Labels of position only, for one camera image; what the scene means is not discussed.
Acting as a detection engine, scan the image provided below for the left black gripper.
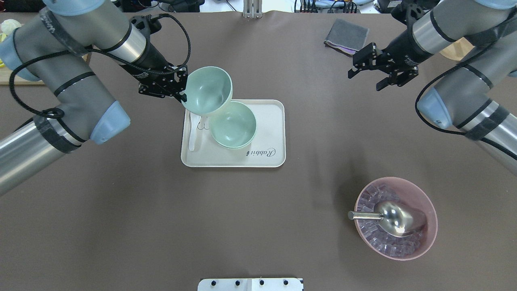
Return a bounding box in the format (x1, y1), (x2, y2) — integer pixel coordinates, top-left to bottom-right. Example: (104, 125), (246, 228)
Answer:
(120, 42), (188, 102)

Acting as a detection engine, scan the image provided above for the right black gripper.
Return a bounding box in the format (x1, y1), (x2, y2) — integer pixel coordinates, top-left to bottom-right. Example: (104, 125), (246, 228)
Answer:
(348, 31), (425, 91)

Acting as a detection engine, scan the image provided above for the green bowl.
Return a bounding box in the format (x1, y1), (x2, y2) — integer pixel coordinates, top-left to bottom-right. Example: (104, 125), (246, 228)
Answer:
(181, 66), (234, 116)
(209, 101), (257, 149)

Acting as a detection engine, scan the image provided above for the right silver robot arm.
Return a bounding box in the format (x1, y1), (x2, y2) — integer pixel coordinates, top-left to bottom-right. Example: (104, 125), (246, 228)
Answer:
(348, 0), (517, 174)

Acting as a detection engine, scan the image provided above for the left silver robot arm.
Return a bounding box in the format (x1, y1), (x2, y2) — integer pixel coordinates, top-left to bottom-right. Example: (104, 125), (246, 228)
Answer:
(1, 0), (188, 194)

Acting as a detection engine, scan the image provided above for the white ceramic spoon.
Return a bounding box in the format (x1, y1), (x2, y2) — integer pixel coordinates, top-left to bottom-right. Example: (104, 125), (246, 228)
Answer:
(188, 112), (201, 151)

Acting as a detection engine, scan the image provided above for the grey folded cloth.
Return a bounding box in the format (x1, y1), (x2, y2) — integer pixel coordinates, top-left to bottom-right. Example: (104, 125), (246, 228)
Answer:
(324, 19), (370, 56)

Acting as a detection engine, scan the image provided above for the wooden mug tree stand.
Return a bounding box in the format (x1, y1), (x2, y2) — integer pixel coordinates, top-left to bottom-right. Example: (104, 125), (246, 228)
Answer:
(439, 37), (474, 61)

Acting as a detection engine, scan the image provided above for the cream rabbit serving tray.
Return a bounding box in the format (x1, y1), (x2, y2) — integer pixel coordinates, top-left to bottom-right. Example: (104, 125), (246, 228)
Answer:
(181, 99), (287, 168)

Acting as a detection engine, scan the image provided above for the pink bowl with ice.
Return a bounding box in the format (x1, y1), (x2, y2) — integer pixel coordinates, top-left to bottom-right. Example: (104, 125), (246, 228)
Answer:
(353, 177), (438, 261)

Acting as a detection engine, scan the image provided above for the steel ice scoop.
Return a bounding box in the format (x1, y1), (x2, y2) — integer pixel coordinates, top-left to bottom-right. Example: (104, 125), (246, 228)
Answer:
(348, 200), (427, 238)

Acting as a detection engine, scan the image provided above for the wooden cutting board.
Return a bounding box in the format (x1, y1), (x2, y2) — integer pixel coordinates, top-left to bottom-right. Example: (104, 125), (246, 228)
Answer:
(0, 53), (92, 85)

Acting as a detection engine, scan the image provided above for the white garlic bulb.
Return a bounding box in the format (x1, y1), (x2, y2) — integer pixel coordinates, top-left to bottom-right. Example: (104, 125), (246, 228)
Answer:
(0, 19), (22, 36)

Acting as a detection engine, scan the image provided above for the black camera cable left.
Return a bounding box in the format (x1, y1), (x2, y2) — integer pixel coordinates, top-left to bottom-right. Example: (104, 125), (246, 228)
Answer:
(9, 13), (191, 120)

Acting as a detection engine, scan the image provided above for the black camera cable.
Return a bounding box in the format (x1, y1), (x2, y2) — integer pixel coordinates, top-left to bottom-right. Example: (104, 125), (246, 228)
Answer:
(414, 16), (517, 136)
(9, 13), (191, 120)

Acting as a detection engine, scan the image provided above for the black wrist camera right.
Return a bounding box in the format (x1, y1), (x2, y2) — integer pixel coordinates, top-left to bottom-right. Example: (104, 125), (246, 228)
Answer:
(390, 0), (426, 27)

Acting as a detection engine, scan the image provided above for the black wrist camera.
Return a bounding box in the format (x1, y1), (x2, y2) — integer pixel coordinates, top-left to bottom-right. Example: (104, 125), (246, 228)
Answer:
(130, 15), (162, 41)
(390, 0), (426, 27)

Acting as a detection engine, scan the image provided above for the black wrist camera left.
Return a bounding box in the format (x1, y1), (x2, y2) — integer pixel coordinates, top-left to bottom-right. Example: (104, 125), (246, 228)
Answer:
(130, 15), (162, 41)

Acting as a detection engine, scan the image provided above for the black camera cable right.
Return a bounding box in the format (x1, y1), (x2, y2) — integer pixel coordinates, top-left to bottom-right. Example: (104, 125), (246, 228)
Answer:
(414, 16), (517, 136)

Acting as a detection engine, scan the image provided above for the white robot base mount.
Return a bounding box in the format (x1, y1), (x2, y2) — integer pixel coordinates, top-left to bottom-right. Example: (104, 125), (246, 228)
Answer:
(197, 278), (304, 291)

